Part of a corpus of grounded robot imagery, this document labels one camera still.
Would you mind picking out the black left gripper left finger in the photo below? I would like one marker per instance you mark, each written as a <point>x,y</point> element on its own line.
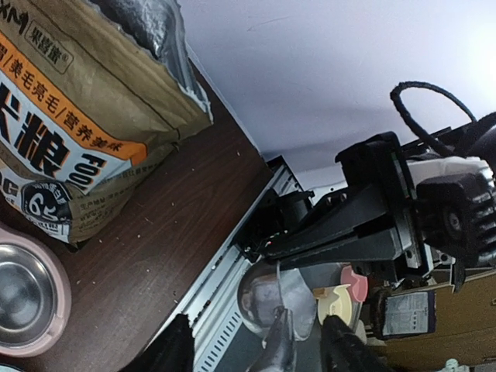
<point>173,350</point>

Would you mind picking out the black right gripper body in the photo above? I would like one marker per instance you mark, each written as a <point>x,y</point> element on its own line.
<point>379,161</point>

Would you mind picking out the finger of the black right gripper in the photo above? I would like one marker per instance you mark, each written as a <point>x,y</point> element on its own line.
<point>300,251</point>
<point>362,210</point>

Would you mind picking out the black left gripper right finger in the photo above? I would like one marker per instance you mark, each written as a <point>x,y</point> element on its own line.
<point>341,350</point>

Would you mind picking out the metal food scoop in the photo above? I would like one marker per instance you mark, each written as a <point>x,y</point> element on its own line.
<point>277,306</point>

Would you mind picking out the brown dog food bag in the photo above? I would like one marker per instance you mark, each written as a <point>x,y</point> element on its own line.
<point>94,96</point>

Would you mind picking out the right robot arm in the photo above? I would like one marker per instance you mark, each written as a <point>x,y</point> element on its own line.
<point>454,203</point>

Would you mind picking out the pink double pet feeder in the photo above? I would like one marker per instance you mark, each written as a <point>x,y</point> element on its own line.
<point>61,284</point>

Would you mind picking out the steel bowl insert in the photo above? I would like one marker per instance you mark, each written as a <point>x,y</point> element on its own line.
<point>28,297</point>

